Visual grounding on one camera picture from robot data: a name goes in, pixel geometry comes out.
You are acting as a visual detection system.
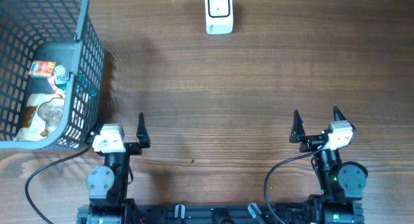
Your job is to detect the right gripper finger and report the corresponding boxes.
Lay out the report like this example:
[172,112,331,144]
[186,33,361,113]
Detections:
[332,106,356,132]
[289,110,306,143]

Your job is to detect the beige snack pouch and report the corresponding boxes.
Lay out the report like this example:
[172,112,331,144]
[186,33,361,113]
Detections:
[14,93,65,141]

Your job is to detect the red small packet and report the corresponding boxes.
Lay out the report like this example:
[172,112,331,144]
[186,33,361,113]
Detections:
[47,76,67,95]

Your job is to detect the orange small box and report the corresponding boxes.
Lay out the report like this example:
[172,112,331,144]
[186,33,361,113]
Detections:
[29,60,57,77]

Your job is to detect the blue mouthwash bottle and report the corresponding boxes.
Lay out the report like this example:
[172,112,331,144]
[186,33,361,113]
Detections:
[52,65,97,98]

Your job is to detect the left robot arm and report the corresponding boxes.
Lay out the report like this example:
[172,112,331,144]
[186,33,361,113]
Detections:
[76,113,151,224]

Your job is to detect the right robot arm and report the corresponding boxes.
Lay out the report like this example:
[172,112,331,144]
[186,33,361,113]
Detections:
[289,106,368,224]

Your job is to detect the white barcode scanner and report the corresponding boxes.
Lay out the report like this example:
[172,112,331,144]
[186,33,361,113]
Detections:
[204,0,234,35]

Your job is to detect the grey plastic shopping basket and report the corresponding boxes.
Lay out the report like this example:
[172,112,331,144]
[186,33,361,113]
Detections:
[1,0,105,151]

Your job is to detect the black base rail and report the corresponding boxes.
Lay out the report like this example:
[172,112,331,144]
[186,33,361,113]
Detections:
[76,203,365,224]

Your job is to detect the left black cable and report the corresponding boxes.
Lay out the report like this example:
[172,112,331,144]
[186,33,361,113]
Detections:
[24,142,94,224]

